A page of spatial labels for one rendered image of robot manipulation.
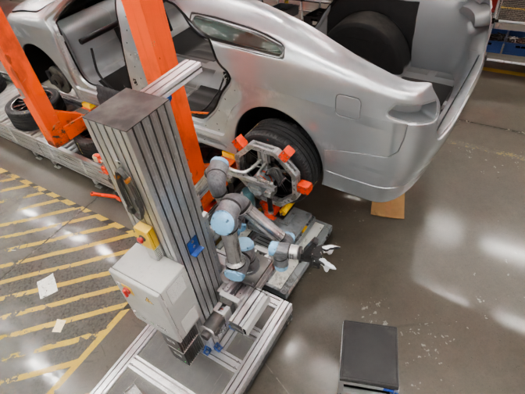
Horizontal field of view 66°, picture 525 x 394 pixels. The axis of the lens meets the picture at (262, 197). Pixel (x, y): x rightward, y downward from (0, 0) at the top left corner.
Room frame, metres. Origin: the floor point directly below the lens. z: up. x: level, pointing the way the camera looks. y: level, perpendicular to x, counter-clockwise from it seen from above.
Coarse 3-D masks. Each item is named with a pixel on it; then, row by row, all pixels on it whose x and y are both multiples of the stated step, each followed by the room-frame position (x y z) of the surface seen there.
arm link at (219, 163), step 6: (216, 156) 1.95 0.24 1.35; (210, 162) 1.93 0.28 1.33; (216, 162) 1.89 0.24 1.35; (222, 162) 1.89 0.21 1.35; (210, 168) 1.85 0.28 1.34; (216, 168) 1.83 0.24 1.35; (222, 168) 1.84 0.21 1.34; (228, 168) 1.90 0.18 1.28; (204, 174) 1.89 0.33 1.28; (204, 180) 1.88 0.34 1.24; (198, 186) 1.89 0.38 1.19; (204, 186) 1.87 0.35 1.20; (198, 192) 1.88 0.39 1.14; (204, 192) 1.88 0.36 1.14
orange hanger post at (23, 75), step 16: (0, 16) 3.62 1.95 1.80; (0, 32) 3.57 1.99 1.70; (0, 48) 3.54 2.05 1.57; (16, 48) 3.61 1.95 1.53; (16, 64) 3.56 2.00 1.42; (16, 80) 3.56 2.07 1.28; (32, 80) 3.61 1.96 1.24; (32, 96) 3.55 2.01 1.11; (32, 112) 3.59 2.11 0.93; (48, 112) 3.60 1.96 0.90; (48, 128) 3.54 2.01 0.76; (48, 144) 3.62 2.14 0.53
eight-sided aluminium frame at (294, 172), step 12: (252, 144) 2.34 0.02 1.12; (264, 144) 2.32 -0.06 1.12; (240, 156) 2.41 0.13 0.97; (276, 156) 2.20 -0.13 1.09; (240, 168) 2.42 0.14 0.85; (288, 168) 2.15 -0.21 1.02; (240, 180) 2.43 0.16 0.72; (300, 180) 2.16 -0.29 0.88; (264, 192) 2.36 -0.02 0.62; (276, 204) 2.23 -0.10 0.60
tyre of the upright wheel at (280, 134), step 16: (256, 128) 2.49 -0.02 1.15; (272, 128) 2.42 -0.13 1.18; (288, 128) 2.41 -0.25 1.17; (272, 144) 2.32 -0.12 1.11; (288, 144) 2.26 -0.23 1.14; (304, 144) 2.30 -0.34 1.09; (304, 160) 2.19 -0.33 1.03; (320, 160) 2.30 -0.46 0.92; (304, 176) 2.16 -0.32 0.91; (320, 176) 2.30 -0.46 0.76
